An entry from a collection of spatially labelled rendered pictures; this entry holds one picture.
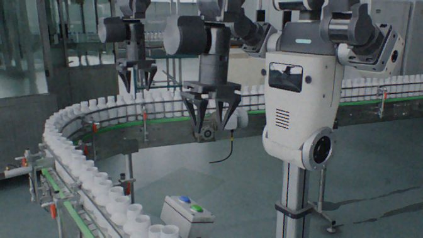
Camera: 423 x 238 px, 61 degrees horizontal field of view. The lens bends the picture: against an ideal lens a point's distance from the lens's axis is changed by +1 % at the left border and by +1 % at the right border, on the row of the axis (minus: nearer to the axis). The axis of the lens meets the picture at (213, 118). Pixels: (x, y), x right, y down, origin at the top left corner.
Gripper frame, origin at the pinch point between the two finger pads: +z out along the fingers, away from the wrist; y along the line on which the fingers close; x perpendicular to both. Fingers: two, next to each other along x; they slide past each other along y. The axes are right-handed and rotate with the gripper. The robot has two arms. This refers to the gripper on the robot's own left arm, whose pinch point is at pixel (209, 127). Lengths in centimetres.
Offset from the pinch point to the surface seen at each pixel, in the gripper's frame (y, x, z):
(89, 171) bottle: -10, 45, 24
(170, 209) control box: 4.5, 21.2, 29.3
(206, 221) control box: 9.9, 11.5, 29.6
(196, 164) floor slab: 177, 257, 127
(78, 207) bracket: -12, 48, 37
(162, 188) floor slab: 117, 228, 132
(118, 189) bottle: -6.9, 30.2, 24.7
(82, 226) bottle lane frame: -13, 44, 41
